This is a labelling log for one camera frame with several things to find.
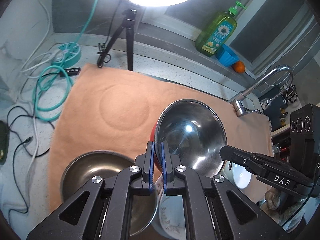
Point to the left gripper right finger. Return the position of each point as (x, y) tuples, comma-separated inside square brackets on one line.
[(213, 207)]

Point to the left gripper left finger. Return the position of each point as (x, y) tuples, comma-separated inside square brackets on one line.
[(102, 208)]

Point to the light blue ceramic bowl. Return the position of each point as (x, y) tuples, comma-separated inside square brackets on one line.
[(236, 174)]

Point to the white plate gold leaf pattern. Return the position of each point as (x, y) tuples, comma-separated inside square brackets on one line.
[(169, 220)]

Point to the red steel bowl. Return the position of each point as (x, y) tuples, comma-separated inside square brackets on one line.
[(194, 132)]

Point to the chrome kitchen faucet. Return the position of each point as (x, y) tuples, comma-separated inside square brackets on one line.
[(284, 85)]

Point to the gloved right hand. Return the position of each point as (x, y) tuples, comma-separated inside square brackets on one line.
[(272, 200)]

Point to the black scissors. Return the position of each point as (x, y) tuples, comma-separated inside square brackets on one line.
[(290, 96)]

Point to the beige towel mat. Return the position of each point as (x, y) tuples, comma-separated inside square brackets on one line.
[(116, 110)]

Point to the green glass dish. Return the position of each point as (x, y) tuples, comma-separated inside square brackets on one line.
[(4, 142)]

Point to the orange fruit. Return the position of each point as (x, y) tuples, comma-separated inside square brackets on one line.
[(239, 67)]

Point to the blue plastic cup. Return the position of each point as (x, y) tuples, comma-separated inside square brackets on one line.
[(226, 56)]

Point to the green dish soap bottle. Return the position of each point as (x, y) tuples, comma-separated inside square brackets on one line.
[(218, 30)]

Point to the black inline switch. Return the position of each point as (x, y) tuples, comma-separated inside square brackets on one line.
[(69, 72)]

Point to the teal cable reel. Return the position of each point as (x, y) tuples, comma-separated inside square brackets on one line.
[(69, 54)]

